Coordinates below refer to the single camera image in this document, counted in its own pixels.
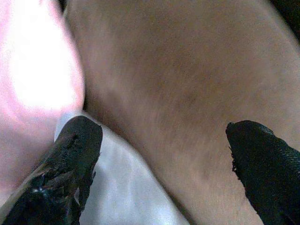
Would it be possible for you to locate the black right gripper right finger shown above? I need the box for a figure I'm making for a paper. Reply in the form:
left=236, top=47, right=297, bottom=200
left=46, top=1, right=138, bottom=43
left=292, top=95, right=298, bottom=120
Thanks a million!
left=225, top=120, right=300, bottom=225

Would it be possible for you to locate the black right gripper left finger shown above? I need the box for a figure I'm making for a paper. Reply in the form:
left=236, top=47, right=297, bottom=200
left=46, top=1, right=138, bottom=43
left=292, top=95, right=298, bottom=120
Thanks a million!
left=0, top=115, right=104, bottom=225

